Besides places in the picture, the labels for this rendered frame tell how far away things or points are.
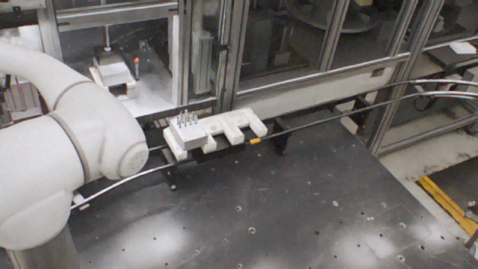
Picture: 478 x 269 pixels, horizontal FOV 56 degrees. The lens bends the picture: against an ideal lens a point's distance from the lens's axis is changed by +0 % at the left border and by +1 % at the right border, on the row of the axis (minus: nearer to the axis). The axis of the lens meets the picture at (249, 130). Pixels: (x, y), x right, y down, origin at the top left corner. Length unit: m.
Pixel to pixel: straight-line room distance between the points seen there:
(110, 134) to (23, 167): 0.14
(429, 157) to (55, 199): 2.83
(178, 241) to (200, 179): 0.29
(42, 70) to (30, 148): 0.24
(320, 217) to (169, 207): 0.57
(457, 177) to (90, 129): 2.76
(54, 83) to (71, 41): 1.08
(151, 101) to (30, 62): 0.86
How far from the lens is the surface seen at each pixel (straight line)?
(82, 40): 1.98
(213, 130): 1.71
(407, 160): 3.21
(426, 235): 1.86
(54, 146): 0.75
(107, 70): 1.73
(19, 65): 0.98
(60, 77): 0.90
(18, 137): 0.75
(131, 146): 0.76
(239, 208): 1.71
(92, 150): 0.76
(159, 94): 1.80
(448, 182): 3.18
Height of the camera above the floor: 2.00
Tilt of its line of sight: 41 degrees down
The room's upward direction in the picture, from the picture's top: 10 degrees clockwise
